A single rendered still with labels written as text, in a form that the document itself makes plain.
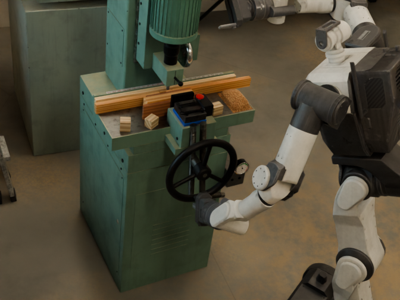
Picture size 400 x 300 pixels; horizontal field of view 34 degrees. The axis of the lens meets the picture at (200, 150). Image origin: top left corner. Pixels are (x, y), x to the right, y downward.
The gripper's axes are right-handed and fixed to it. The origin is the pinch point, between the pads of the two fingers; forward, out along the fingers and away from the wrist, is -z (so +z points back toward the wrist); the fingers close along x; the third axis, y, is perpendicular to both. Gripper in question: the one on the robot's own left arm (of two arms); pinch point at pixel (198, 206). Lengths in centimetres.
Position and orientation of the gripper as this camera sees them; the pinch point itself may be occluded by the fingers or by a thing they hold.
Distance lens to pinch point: 240.0
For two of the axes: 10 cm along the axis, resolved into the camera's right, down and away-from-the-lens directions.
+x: 0.2, -9.9, -1.4
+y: -9.0, 0.4, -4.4
